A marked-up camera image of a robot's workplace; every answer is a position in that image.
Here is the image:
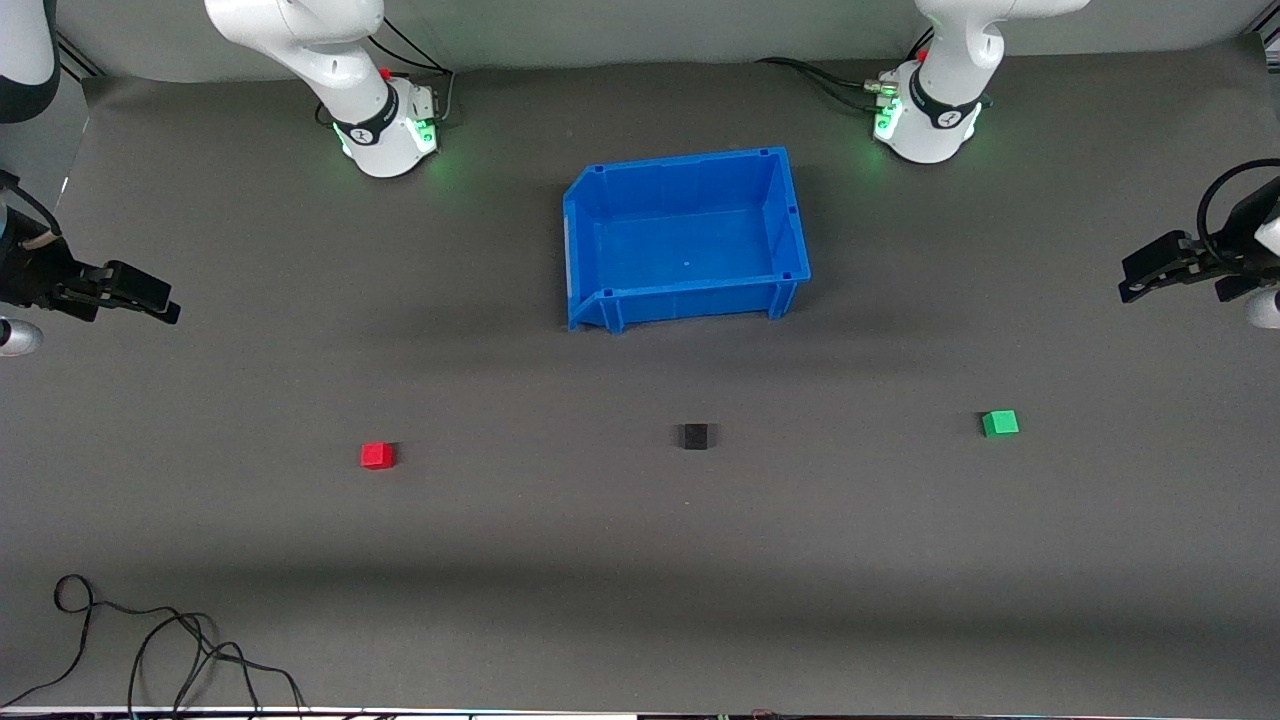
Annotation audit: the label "blue plastic storage bin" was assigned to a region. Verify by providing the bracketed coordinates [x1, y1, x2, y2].
[562, 146, 812, 334]

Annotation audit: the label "dark grey table mat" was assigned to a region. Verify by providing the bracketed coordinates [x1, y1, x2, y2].
[0, 35, 1280, 713]

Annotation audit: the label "black left arm hose cable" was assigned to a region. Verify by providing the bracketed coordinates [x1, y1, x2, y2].
[1197, 158, 1280, 263]

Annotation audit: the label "black arm hose cable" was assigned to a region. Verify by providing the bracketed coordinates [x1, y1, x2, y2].
[0, 170, 63, 241]
[1197, 158, 1280, 263]

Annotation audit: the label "black right arm hose cable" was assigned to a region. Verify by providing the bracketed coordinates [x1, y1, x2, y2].
[0, 170, 63, 241]

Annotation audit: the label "black aluminium frame rail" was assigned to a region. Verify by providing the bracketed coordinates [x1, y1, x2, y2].
[50, 30, 106, 81]

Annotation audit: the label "thin black looped cable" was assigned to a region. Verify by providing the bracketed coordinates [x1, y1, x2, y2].
[0, 574, 216, 707]

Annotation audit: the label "thin black arched cable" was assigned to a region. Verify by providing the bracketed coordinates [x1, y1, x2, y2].
[128, 612, 306, 713]

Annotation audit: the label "black right arm base cables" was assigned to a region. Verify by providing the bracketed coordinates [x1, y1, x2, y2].
[318, 15, 457, 129]

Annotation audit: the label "black arm base cables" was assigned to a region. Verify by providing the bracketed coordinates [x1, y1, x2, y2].
[318, 15, 457, 129]
[755, 28, 936, 113]

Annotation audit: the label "black left arm base cables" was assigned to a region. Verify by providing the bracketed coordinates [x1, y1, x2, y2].
[755, 28, 936, 113]

